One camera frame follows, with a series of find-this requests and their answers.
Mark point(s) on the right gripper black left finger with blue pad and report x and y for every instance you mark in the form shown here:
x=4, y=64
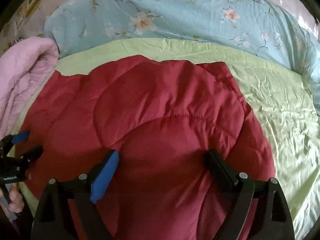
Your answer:
x=85, y=191

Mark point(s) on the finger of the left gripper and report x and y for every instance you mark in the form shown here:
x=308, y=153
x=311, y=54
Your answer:
x=17, y=138
x=32, y=155

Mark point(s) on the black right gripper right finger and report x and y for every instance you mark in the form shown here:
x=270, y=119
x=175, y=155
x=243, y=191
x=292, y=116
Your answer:
x=242, y=190

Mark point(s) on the red puffer jacket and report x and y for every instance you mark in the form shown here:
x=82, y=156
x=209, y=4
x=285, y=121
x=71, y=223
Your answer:
x=161, y=117

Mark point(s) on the person's left hand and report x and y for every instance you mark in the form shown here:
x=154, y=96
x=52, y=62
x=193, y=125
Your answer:
x=17, y=203

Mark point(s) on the pink quilted garment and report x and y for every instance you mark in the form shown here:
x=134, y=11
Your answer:
x=24, y=67

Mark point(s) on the light green bed sheet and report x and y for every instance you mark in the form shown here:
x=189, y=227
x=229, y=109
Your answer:
x=281, y=101

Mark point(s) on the light blue floral duvet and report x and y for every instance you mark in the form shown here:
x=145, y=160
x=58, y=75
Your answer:
x=259, y=27

